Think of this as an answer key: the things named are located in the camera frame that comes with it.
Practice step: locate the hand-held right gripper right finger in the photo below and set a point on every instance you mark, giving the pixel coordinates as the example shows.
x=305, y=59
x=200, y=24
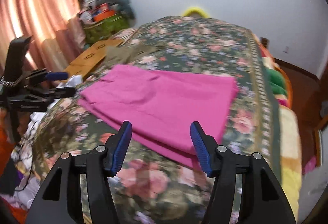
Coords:
x=201, y=148

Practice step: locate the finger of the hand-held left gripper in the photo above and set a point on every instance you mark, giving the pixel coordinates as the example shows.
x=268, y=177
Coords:
x=61, y=92
x=55, y=75

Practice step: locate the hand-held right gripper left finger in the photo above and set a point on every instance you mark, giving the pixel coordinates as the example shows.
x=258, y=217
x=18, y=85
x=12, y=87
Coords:
x=120, y=146

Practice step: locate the pink pants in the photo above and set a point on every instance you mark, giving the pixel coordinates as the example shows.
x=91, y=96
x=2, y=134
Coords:
x=158, y=101

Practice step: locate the white cloth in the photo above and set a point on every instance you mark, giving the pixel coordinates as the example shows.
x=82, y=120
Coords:
x=73, y=81

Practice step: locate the brown cardboard box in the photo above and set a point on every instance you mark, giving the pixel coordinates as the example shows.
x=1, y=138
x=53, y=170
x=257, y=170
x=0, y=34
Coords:
x=88, y=59

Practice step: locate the pink curtain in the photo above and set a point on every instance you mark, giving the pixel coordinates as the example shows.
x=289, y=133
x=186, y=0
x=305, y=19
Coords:
x=38, y=19

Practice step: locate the green patterned bag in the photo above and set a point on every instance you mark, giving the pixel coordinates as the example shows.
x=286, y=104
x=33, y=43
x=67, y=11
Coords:
x=103, y=28

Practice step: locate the khaki folded garment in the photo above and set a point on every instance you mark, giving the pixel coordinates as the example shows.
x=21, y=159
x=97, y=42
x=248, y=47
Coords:
x=128, y=52

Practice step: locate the floral bedspread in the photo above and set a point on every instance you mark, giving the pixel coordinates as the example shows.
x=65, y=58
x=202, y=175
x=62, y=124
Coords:
x=184, y=65

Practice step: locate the pile of clutter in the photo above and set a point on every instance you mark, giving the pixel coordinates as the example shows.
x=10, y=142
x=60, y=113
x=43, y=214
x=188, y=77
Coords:
x=107, y=6

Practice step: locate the colourful fleece blanket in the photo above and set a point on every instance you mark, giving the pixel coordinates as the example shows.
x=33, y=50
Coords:
x=284, y=121

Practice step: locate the yellow plastic basin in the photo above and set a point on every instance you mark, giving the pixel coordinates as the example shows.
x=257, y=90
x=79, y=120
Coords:
x=196, y=12

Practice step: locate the white wall socket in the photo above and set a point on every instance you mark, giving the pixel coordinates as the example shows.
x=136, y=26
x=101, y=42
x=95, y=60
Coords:
x=286, y=49

